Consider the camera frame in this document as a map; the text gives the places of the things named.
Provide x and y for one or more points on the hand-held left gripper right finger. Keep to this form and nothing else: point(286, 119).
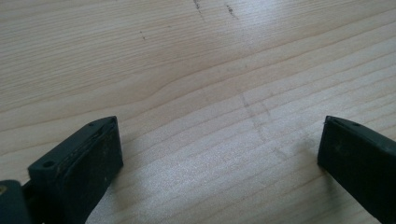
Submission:
point(358, 161)

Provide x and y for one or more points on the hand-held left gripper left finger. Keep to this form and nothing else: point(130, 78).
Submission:
point(77, 171)

